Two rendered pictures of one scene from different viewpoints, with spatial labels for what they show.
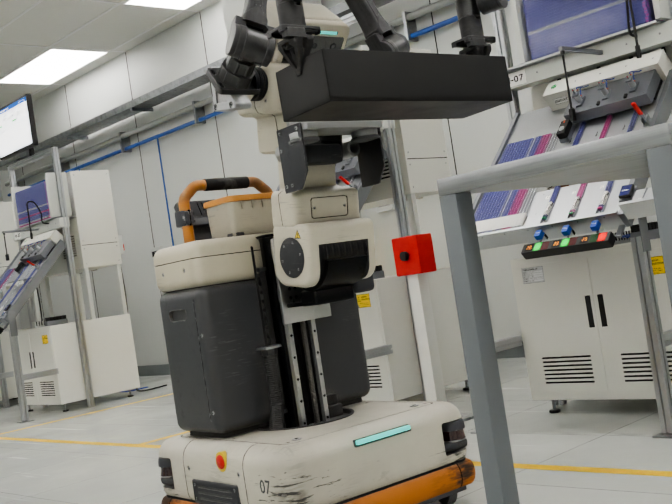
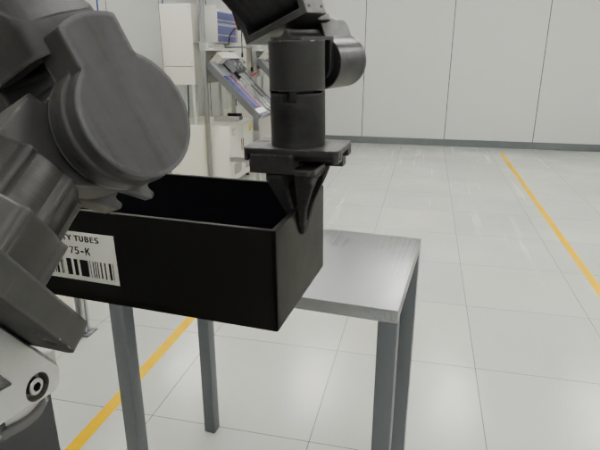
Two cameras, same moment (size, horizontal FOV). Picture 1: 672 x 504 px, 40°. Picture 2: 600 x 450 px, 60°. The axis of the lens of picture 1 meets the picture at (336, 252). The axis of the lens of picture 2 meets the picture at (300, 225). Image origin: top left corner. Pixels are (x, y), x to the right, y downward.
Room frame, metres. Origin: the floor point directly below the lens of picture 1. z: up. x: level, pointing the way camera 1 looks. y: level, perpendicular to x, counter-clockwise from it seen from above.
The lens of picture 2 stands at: (2.29, 0.48, 1.29)
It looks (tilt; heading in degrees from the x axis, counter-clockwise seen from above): 18 degrees down; 237
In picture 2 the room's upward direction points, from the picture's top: straight up
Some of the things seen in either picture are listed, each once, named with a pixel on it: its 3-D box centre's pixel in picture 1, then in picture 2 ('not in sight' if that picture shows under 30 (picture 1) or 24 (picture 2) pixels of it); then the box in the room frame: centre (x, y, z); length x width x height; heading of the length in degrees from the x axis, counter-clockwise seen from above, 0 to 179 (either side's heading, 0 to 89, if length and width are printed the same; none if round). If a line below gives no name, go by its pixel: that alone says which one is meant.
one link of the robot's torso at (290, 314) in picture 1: (336, 269); not in sight; (2.53, 0.01, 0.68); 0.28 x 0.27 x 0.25; 129
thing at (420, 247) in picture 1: (425, 328); not in sight; (3.88, -0.32, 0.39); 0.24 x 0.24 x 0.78; 43
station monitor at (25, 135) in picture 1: (21, 129); not in sight; (6.99, 2.19, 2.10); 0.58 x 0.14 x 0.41; 43
